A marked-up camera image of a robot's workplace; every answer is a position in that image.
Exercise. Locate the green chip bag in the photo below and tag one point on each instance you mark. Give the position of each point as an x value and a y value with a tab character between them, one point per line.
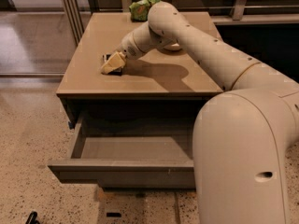
139	10

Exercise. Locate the black object on floor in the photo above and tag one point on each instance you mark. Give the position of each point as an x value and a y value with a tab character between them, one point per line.
32	218

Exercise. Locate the metal railing frame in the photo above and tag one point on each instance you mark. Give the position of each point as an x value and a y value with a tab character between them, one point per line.
224	11

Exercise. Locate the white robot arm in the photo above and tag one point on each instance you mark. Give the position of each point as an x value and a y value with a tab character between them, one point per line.
240	136

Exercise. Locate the open grey top drawer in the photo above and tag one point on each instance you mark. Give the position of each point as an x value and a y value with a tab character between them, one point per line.
129	154

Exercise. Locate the white bowl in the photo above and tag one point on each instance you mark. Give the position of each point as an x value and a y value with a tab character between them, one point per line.
173	47

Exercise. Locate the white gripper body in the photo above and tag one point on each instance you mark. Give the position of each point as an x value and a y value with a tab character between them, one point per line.
129	49

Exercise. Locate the black rxbar chocolate bar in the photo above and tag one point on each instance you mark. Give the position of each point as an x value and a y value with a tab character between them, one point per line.
117	72

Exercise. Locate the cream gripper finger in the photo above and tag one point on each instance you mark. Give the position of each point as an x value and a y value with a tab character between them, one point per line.
115	61

